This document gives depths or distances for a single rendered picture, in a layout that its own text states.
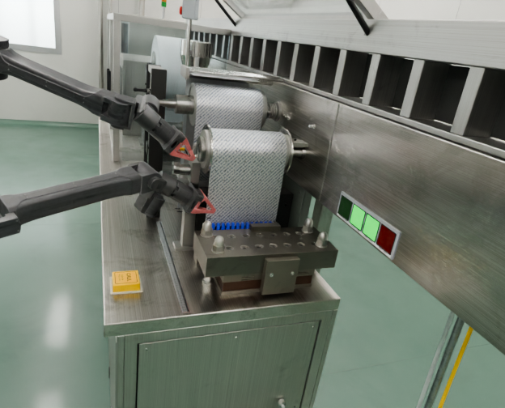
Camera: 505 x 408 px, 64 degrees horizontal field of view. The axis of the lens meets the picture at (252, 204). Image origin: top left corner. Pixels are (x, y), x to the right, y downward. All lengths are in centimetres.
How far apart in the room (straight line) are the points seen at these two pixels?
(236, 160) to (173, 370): 61
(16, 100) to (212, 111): 561
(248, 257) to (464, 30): 71
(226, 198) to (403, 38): 64
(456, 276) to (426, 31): 49
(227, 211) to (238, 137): 23
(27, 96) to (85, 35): 121
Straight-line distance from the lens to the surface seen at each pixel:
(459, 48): 90
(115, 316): 109
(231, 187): 122
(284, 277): 117
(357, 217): 108
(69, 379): 224
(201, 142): 120
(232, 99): 142
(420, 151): 92
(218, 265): 110
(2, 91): 686
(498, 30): 85
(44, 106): 682
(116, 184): 105
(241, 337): 119
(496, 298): 82
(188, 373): 123
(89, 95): 117
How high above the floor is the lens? 157
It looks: 22 degrees down
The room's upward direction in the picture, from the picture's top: 8 degrees clockwise
